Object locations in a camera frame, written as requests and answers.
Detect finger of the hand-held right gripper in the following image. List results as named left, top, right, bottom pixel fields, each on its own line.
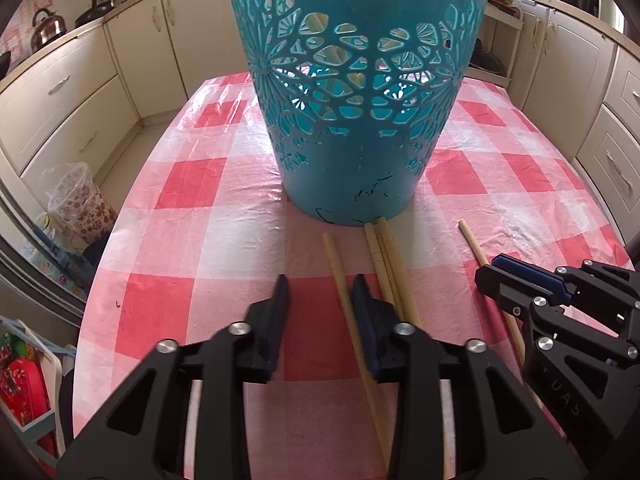
left=474, top=265, right=627, bottom=349
left=491, top=254, right=640, bottom=307

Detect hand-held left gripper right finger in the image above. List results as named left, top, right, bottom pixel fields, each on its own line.
left=351, top=274, right=587, bottom=480

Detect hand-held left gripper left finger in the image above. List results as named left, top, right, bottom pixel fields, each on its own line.
left=54, top=274, right=291, bottom=480

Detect light wooden chopstick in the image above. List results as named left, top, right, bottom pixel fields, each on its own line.
left=363, top=222, right=407, bottom=322
left=375, top=217, right=422, bottom=327
left=322, top=232, right=394, bottom=477
left=458, top=218, right=544, bottom=411

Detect teal perforated plastic basket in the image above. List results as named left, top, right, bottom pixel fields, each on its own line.
left=221, top=0, right=494, bottom=228

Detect red checked plastic tablecloth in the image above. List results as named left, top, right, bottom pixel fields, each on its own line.
left=71, top=72, right=634, bottom=480

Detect dark blue box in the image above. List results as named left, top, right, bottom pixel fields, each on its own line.
left=75, top=233, right=111, bottom=287

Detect white and blue shelf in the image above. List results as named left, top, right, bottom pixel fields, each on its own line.
left=0, top=314, right=77, bottom=472

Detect floral plastic wastebasket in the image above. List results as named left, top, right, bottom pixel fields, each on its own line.
left=46, top=161, right=119, bottom=247

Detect white tiered trolley rack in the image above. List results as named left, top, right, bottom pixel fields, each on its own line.
left=469, top=0, right=527, bottom=89

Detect red patterned pouch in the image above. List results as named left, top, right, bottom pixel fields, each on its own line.
left=0, top=355, right=57, bottom=461

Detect white lower kitchen cabinets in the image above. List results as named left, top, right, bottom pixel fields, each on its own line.
left=0, top=0, right=640, bottom=241

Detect black frying pan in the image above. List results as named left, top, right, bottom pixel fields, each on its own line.
left=74, top=0, right=114, bottom=29

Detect steel kettle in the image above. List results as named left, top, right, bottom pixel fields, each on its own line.
left=30, top=8, right=69, bottom=52

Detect grey sliding door frame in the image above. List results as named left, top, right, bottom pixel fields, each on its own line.
left=0, top=179, right=97, bottom=322

